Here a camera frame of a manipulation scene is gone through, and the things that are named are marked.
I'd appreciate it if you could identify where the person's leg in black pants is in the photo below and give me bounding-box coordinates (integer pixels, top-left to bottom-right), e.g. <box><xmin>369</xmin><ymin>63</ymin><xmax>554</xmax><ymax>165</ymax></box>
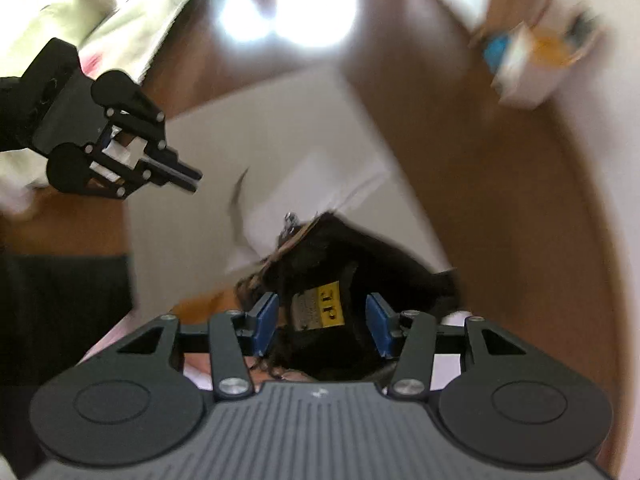
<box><xmin>0</xmin><ymin>252</ymin><xmax>136</xmax><ymax>391</ymax></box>

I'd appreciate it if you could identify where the tan leather boot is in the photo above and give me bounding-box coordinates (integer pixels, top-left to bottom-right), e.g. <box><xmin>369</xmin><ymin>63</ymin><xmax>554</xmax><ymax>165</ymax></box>
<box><xmin>235</xmin><ymin>210</ymin><xmax>463</xmax><ymax>383</ymax></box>

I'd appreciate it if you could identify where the person's left forearm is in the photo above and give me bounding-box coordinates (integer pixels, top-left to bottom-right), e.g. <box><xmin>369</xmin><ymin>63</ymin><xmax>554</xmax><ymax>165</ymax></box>
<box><xmin>0</xmin><ymin>75</ymin><xmax>46</xmax><ymax>153</ymax></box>

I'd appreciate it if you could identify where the white bin with yellow bag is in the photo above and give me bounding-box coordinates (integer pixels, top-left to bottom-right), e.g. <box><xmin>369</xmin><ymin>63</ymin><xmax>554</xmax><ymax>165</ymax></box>
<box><xmin>482</xmin><ymin>10</ymin><xmax>601</xmax><ymax>108</ymax></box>

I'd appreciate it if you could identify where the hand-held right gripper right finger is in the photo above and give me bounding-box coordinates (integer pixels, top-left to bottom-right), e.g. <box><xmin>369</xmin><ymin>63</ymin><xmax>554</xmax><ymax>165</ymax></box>
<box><xmin>365</xmin><ymin>292</ymin><xmax>518</xmax><ymax>397</ymax></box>

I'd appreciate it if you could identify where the pale green sofa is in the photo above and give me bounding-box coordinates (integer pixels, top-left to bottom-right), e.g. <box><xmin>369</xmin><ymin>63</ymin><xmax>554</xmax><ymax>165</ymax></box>
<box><xmin>0</xmin><ymin>0</ymin><xmax>201</xmax><ymax>86</ymax></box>

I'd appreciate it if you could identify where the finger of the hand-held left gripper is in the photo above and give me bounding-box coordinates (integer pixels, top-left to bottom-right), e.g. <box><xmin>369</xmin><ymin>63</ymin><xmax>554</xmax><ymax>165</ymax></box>
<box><xmin>85</xmin><ymin>150</ymin><xmax>197</xmax><ymax>196</ymax></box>
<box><xmin>102</xmin><ymin>110</ymin><xmax>201</xmax><ymax>181</ymax></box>

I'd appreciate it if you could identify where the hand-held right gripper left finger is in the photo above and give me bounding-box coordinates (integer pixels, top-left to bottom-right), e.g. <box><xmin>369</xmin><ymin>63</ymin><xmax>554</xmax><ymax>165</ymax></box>
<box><xmin>117</xmin><ymin>292</ymin><xmax>280</xmax><ymax>402</ymax></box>

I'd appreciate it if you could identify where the dark brown shoelace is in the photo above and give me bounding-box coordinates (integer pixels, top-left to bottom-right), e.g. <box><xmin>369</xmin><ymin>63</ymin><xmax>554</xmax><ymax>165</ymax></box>
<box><xmin>230</xmin><ymin>167</ymin><xmax>283</xmax><ymax>381</ymax></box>

